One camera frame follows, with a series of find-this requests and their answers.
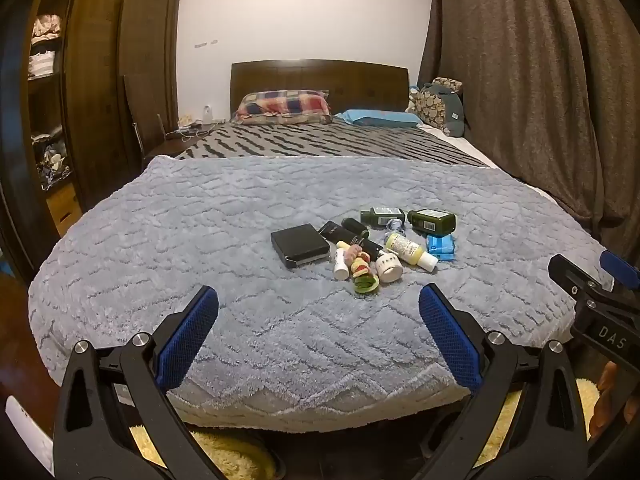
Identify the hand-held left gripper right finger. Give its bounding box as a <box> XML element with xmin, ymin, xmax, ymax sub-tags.
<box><xmin>418</xmin><ymin>283</ymin><xmax>591</xmax><ymax>480</ymax></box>

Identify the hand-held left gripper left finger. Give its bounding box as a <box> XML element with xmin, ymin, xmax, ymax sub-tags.
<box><xmin>52</xmin><ymin>285</ymin><xmax>221</xmax><ymax>480</ymax></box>

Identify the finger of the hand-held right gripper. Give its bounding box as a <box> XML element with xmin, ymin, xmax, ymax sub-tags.
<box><xmin>599</xmin><ymin>249</ymin><xmax>640</xmax><ymax>293</ymax></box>
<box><xmin>547</xmin><ymin>254</ymin><xmax>608</xmax><ymax>311</ymax></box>

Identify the blue packet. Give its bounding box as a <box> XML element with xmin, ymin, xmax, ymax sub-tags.
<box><xmin>426</xmin><ymin>232</ymin><xmax>458</xmax><ymax>261</ymax></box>

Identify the white round jar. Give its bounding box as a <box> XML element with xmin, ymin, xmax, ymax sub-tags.
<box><xmin>375</xmin><ymin>251</ymin><xmax>404</xmax><ymax>284</ymax></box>

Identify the yellow bottle with white cap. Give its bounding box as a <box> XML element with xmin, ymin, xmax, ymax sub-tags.
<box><xmin>384</xmin><ymin>231</ymin><xmax>439</xmax><ymax>274</ymax></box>

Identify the large green bottle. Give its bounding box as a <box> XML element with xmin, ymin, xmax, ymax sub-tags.
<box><xmin>406</xmin><ymin>208</ymin><xmax>458</xmax><ymax>236</ymax></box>

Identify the small white tube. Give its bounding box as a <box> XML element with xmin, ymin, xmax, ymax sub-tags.
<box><xmin>333</xmin><ymin>241</ymin><xmax>351</xmax><ymax>281</ymax></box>

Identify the small green bottle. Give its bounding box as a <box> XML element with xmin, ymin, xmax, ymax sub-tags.
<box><xmin>361</xmin><ymin>206</ymin><xmax>406</xmax><ymax>228</ymax></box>

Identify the black box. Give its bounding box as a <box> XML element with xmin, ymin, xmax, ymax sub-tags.
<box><xmin>270</xmin><ymin>224</ymin><xmax>332</xmax><ymax>271</ymax></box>

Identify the short black bottle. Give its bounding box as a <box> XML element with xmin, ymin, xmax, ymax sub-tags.
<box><xmin>341</xmin><ymin>217</ymin><xmax>371</xmax><ymax>240</ymax></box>

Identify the long black tube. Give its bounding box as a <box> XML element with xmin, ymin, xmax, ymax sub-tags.
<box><xmin>317</xmin><ymin>220</ymin><xmax>386</xmax><ymax>264</ymax></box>

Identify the person's right hand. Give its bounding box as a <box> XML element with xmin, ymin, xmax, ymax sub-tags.
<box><xmin>589</xmin><ymin>360</ymin><xmax>625</xmax><ymax>442</ymax></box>

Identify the grey fluffy blanket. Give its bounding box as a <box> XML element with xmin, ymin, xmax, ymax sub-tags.
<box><xmin>27</xmin><ymin>155</ymin><xmax>608</xmax><ymax>433</ymax></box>

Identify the white bed sheet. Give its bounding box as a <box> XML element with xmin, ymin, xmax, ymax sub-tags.
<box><xmin>417</xmin><ymin>125</ymin><xmax>557</xmax><ymax>201</ymax></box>

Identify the brown curtain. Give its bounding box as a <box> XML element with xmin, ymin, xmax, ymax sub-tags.
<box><xmin>417</xmin><ymin>0</ymin><xmax>640</xmax><ymax>273</ymax></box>

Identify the dark grey plush cushion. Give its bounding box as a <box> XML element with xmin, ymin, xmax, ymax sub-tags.
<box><xmin>440</xmin><ymin>91</ymin><xmax>472</xmax><ymax>139</ymax></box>

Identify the white flat object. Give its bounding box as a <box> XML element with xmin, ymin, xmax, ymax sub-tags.
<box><xmin>5</xmin><ymin>395</ymin><xmax>54</xmax><ymax>477</ymax></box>

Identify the cluttered nightstand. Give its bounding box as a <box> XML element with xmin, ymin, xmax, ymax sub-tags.
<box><xmin>164</xmin><ymin>119</ymin><xmax>232</xmax><ymax>157</ymax></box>

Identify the light blue pillow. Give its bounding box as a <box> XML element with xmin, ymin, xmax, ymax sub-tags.
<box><xmin>334</xmin><ymin>108</ymin><xmax>424</xmax><ymax>129</ymax></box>

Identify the brown chair with metal legs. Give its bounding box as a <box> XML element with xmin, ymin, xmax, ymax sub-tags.
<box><xmin>123</xmin><ymin>74</ymin><xmax>169</xmax><ymax>172</ymax></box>

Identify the black striped grey bedspread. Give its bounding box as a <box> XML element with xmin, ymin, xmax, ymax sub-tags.
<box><xmin>172</xmin><ymin>122</ymin><xmax>491</xmax><ymax>168</ymax></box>

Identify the red blue plaid pillow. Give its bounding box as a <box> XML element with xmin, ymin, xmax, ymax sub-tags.
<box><xmin>232</xmin><ymin>90</ymin><xmax>334</xmax><ymax>126</ymax></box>

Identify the dark wooden wardrobe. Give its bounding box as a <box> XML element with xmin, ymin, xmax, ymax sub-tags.
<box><xmin>0</xmin><ymin>0</ymin><xmax>182</xmax><ymax>273</ymax></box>

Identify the dark wooden headboard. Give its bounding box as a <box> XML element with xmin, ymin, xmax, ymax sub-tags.
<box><xmin>230</xmin><ymin>59</ymin><xmax>410</xmax><ymax>122</ymax></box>

